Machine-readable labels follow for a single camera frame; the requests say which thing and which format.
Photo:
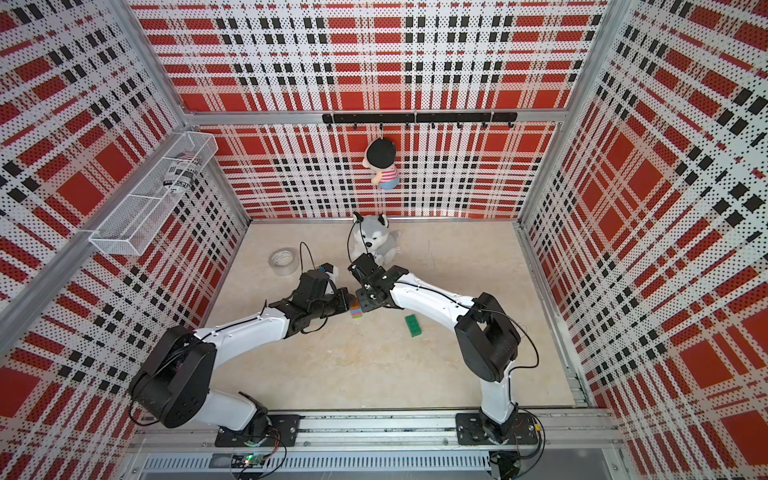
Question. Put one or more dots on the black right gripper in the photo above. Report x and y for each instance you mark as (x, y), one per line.
(364, 304)

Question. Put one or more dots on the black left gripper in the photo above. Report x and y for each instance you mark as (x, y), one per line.
(342, 293)

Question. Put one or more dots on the pink green lego stack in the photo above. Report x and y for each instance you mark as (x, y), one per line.
(356, 312)

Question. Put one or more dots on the green long lego brick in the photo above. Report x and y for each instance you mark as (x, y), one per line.
(413, 326)

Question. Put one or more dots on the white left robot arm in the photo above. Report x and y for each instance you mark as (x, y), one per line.
(174, 382)

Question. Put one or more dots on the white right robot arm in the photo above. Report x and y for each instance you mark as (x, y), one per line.
(487, 337)

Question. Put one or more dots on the grey white husky plush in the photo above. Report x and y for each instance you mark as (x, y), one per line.
(372, 234)

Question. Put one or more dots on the clear tape roll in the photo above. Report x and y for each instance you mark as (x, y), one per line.
(284, 261)

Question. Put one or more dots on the hanging boy doll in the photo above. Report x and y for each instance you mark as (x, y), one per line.
(379, 158)

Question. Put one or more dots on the patterned can in basket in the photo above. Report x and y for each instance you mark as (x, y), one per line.
(180, 173)

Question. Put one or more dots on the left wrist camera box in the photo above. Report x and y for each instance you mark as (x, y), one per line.
(330, 270)

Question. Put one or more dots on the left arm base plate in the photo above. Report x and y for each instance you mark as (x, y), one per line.
(265, 430)

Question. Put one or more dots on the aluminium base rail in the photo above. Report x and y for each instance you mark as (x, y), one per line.
(441, 429)

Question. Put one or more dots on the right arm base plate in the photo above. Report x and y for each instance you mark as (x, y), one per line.
(495, 428)

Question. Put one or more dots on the black hook rail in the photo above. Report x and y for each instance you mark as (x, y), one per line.
(421, 117)

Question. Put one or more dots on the white wire basket shelf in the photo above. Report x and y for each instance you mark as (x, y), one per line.
(136, 220)

